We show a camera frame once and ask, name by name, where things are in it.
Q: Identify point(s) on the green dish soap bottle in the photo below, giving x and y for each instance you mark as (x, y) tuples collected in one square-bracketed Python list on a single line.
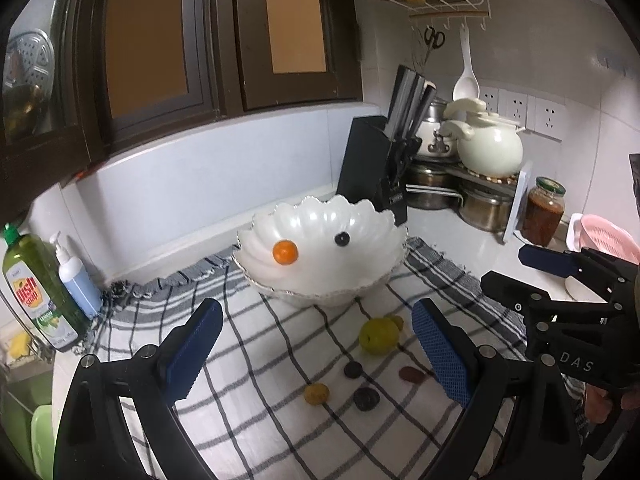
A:
[(35, 290)]

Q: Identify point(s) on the dark blue round berry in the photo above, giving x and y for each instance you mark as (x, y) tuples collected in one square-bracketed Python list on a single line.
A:
[(341, 239)]

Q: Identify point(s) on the white scalloped bowl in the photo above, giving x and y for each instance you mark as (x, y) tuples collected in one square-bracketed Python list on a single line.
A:
[(310, 270)]

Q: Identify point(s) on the white wall socket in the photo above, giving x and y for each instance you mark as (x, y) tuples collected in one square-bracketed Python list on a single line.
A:
[(490, 100), (517, 106), (549, 117)]

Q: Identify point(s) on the black knife block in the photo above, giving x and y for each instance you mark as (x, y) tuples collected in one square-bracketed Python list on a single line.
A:
[(360, 160)]

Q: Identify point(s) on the hanging black scissors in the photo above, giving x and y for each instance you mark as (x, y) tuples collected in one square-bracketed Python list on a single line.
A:
[(435, 37)]

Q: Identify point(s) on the person's right hand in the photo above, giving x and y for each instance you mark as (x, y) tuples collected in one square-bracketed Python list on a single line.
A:
[(597, 405)]

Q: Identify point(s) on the yellow sponge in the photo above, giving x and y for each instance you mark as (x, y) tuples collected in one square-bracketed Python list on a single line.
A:
[(20, 345)]

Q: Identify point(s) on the small steel pot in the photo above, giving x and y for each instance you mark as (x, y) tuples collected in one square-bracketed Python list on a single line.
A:
[(485, 210)]

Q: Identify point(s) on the white board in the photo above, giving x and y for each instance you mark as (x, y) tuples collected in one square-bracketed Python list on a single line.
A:
[(517, 205)]

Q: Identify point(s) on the wide steel pot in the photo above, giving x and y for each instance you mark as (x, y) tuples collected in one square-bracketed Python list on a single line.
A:
[(430, 185)]

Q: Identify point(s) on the dark brown wrinkled fruit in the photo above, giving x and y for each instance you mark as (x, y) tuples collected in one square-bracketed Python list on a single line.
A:
[(366, 399)]

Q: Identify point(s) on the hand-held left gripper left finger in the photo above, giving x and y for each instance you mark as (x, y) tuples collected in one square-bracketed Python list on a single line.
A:
[(195, 345)]

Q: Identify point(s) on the green plastic basin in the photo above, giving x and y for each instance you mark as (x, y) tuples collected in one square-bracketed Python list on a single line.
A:
[(42, 440)]

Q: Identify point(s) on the green round plum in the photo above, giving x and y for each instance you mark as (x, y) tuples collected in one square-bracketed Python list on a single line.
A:
[(377, 336)]

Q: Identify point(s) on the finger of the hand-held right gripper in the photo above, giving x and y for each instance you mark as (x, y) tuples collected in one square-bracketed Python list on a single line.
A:
[(545, 260), (505, 287)]

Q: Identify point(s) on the stainless steel pots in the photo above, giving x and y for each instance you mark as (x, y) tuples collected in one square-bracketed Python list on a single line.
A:
[(465, 172)]

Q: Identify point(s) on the white blue pump bottle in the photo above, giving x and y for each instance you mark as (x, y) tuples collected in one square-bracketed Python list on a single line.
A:
[(77, 285)]

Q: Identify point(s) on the small olive yellow fruit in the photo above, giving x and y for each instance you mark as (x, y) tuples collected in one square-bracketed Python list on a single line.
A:
[(398, 321)]

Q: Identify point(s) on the wooden bead trivet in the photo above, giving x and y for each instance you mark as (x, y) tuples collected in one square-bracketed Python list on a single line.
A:
[(495, 176)]

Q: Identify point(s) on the brown window frame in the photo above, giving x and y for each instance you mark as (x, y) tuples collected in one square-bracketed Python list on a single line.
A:
[(220, 35)]

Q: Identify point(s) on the cream ceramic pot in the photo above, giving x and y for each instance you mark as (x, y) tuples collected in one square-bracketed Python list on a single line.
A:
[(490, 145)]

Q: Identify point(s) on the pink colander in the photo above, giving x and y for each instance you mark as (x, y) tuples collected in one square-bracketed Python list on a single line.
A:
[(610, 235)]

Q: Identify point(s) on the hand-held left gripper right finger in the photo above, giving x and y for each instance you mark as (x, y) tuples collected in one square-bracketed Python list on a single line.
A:
[(442, 355)]

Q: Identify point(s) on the grey checked cloth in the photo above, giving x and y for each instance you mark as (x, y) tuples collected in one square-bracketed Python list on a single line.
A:
[(280, 350)]

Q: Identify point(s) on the glass jar of sauce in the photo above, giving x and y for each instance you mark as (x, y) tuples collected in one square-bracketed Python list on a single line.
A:
[(542, 215)]

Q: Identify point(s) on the yellow orange citrus fruit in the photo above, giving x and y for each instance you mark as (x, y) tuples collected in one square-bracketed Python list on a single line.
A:
[(316, 394)]

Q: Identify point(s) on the small orange citrus fruit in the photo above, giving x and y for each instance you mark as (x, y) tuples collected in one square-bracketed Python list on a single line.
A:
[(285, 252)]

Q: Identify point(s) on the red brown date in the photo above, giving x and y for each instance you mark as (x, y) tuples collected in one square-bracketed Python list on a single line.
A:
[(411, 374)]

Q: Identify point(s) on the white rice ladle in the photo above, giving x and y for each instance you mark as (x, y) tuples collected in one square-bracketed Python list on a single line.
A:
[(465, 85)]

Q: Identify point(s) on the perforated steel steamer plate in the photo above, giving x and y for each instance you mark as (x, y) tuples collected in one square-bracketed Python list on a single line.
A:
[(30, 60)]

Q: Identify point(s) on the white enamel pot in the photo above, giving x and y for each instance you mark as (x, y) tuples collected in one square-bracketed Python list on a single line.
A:
[(432, 135)]

